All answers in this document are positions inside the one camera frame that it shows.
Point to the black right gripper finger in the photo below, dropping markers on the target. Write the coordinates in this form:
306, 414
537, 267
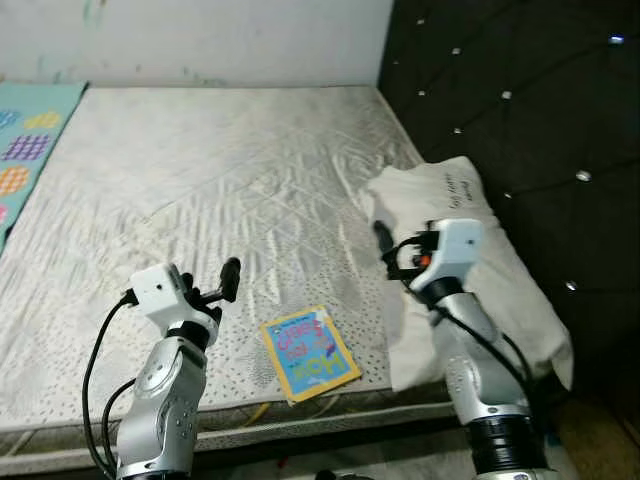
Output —
384, 244

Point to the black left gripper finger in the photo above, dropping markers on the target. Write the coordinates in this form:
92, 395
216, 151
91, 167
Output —
231, 279
185, 280

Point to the blue children's picture book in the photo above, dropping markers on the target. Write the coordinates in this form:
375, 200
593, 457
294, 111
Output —
310, 350

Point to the white pillow with green print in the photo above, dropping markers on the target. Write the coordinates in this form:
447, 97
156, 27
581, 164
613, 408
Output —
530, 310

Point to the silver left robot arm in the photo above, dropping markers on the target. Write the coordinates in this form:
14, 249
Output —
160, 400

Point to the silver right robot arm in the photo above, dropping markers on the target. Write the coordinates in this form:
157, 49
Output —
480, 380

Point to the white patterned mattress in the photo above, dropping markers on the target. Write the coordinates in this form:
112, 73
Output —
220, 180

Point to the black tufted headboard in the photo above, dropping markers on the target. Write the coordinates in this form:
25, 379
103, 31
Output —
540, 100

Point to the teal blanket with colourful patches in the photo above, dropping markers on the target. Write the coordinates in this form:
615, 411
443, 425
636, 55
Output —
30, 140

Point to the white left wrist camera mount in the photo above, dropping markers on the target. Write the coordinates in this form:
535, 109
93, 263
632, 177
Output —
160, 288

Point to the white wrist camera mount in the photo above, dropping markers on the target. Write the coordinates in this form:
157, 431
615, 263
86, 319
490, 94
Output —
458, 245
160, 288

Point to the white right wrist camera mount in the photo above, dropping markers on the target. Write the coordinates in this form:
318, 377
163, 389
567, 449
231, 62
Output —
458, 245

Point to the black bed frame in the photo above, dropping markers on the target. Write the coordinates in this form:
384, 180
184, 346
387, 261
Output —
330, 432

